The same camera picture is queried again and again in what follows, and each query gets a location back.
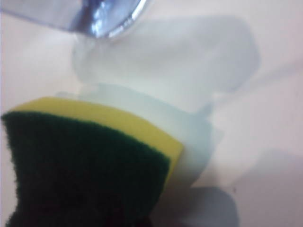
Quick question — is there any yellow sponge with green scourer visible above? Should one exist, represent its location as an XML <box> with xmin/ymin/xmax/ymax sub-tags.
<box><xmin>0</xmin><ymin>96</ymin><xmax>185</xmax><ymax>227</ymax></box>

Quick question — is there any clear plastic water bottle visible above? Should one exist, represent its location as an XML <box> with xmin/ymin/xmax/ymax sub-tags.
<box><xmin>0</xmin><ymin>0</ymin><xmax>149</xmax><ymax>40</ymax></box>

